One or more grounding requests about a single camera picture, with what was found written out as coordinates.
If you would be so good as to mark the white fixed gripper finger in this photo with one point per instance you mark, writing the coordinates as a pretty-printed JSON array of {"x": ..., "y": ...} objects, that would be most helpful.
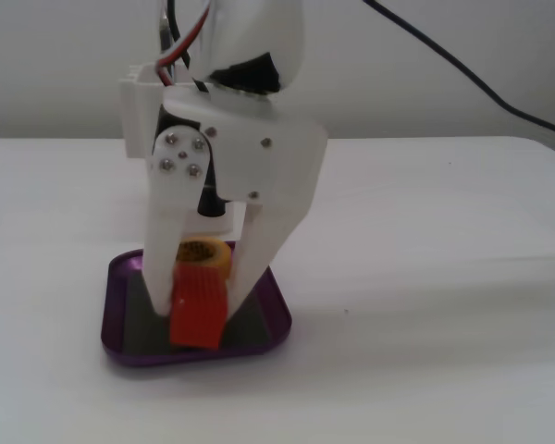
[{"x": 263, "y": 250}]

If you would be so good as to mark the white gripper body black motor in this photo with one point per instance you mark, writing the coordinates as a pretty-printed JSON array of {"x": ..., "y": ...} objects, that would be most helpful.
[{"x": 264, "y": 157}]

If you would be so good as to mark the white moving gripper finger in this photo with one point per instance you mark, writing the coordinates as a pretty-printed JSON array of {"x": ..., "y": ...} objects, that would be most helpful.
[{"x": 164, "y": 222}]

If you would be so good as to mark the red cube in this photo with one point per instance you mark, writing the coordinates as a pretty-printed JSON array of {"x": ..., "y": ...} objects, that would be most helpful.
[{"x": 196, "y": 310}]

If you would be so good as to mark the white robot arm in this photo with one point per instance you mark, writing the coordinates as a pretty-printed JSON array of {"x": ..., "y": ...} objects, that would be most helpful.
[{"x": 259, "y": 28}]

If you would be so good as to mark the white square plastic box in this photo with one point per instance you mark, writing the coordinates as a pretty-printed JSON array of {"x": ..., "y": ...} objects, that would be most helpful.
[{"x": 134, "y": 120}]

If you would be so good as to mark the yellow tape roll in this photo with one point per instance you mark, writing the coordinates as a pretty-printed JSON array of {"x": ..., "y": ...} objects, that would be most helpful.
[{"x": 214, "y": 260}]

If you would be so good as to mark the purple rectangular tray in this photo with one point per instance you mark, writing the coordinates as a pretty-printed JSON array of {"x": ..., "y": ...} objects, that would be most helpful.
[{"x": 120, "y": 324}]

